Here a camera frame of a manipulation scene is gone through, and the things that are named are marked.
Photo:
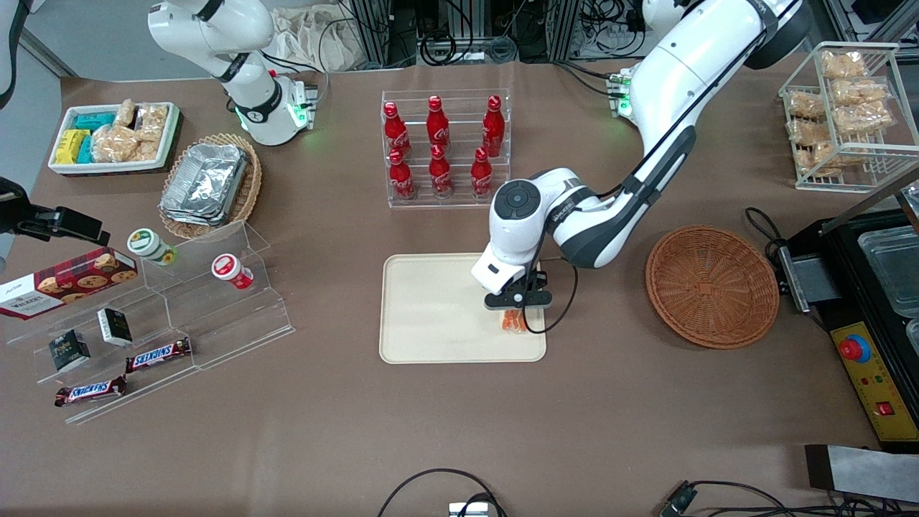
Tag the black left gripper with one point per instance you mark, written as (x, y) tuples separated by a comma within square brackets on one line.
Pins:
[(540, 279)]

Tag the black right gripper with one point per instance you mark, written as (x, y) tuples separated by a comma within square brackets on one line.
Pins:
[(63, 221)]

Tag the triangular sandwich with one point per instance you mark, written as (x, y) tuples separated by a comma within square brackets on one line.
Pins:
[(515, 324)]

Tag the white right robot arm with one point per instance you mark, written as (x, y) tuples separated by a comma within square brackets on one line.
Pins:
[(258, 108)]

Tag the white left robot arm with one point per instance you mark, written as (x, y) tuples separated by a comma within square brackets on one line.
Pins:
[(675, 86)]

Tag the beige rectangular tray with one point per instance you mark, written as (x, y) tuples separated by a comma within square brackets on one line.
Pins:
[(431, 309)]

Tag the oval light wicker basket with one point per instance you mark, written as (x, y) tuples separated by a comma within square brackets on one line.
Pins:
[(251, 187)]

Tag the round brown wicker basket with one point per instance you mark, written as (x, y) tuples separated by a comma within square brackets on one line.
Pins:
[(711, 287)]

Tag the red tartan cookie box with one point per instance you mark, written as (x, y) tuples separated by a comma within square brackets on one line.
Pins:
[(64, 283)]

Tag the white rectangular snack bin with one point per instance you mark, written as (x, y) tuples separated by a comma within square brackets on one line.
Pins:
[(108, 168)]

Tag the teal snack packet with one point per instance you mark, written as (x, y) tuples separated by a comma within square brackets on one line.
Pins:
[(95, 120), (86, 151)]

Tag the yellow snack packet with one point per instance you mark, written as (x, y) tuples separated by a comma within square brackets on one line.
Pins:
[(70, 146)]

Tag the green lid yogurt cup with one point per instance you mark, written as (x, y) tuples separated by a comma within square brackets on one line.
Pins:
[(147, 244)]

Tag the clear rice cracker bag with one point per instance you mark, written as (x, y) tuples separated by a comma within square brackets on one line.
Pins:
[(115, 143), (126, 113), (152, 122)]

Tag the small black carton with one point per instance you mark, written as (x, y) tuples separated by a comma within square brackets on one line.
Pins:
[(115, 327), (70, 350)]

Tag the clear acrylic bottle rack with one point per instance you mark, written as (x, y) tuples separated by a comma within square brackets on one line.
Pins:
[(459, 202)]

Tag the red cola bottle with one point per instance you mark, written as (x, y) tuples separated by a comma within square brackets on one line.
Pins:
[(440, 176), (401, 179), (481, 178), (395, 133), (493, 129), (437, 126)]

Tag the stack of foil containers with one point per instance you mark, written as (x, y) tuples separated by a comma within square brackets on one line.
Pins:
[(204, 183)]

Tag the brown Snickers bar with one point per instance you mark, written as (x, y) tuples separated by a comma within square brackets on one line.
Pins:
[(158, 355), (90, 391)]

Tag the red lid yogurt cup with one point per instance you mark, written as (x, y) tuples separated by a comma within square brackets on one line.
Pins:
[(228, 269)]

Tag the clear acrylic stepped stand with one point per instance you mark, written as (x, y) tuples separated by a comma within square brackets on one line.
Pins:
[(215, 323)]

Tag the small silver device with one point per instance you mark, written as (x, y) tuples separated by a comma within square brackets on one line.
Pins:
[(467, 510)]

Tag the beige cloth bag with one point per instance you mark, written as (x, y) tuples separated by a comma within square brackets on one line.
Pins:
[(309, 39)]

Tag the bagged fried snack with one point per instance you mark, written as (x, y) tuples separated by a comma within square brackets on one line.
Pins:
[(808, 133), (805, 105), (843, 66), (815, 159), (858, 92), (865, 117)]

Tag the black and yellow sealing machine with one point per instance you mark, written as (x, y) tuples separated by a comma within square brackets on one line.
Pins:
[(854, 287)]

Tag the red emergency stop button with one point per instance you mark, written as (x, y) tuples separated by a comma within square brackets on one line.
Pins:
[(854, 348)]

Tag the grey and black mat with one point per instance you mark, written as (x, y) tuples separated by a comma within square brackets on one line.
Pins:
[(861, 474)]

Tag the clear plastic container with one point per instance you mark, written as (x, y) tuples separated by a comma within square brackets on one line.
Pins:
[(894, 266)]

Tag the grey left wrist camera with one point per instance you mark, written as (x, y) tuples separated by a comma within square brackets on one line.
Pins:
[(495, 269)]

